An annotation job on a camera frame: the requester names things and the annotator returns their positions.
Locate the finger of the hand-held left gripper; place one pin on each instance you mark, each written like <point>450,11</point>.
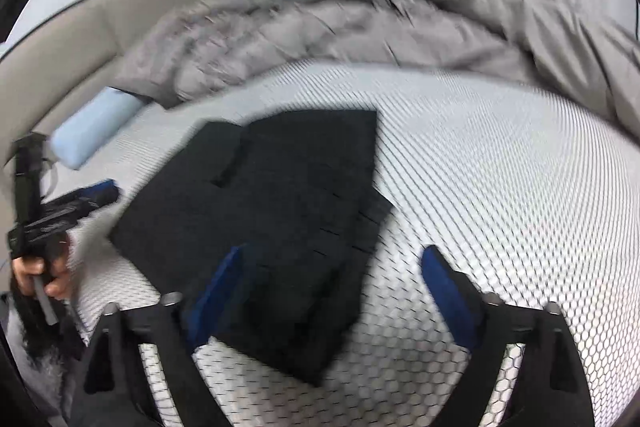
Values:
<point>102,194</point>

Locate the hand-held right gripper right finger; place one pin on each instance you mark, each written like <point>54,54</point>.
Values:
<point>450,297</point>

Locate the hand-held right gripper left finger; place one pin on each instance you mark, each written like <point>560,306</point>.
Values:
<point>215,294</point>

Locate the black pants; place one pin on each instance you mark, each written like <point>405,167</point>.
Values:
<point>280,217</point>

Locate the person's left forearm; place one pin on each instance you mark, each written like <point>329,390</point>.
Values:
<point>35,332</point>

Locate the person's left hand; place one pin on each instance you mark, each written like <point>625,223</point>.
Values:
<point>59,282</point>

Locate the light blue pillow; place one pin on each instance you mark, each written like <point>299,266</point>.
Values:
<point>95,127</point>

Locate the bed with white honeycomb sheet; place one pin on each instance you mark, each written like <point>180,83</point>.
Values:
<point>500,167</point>

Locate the beige padded headboard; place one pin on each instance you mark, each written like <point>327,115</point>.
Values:
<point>65,52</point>

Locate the grey fleece garment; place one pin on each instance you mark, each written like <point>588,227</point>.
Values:
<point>40,382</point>

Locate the grey duvet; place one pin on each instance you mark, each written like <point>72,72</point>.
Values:
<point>310,37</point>

